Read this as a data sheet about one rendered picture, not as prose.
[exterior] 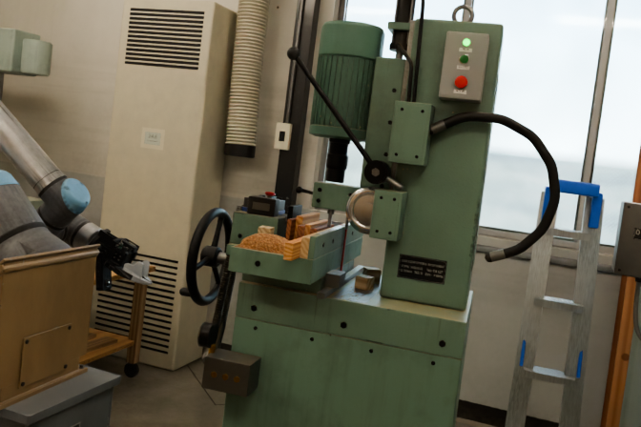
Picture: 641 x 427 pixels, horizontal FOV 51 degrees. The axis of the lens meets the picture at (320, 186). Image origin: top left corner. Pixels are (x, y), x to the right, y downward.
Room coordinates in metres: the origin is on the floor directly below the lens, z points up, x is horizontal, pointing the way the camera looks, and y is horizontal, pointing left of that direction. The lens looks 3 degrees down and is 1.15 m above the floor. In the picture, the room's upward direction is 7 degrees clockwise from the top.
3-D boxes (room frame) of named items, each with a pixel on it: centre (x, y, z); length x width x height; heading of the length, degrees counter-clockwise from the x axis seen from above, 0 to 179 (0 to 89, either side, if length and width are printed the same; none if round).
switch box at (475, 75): (1.66, -0.31, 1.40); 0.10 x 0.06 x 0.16; 75
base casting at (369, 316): (1.84, -0.16, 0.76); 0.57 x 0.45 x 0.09; 75
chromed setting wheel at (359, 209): (1.72, -0.13, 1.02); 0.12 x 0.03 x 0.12; 75
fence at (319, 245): (1.86, -0.07, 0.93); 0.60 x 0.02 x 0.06; 165
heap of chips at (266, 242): (1.65, 0.11, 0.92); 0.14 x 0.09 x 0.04; 75
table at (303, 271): (1.89, 0.07, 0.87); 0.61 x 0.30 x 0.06; 165
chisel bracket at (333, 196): (1.86, -0.06, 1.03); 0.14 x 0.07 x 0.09; 75
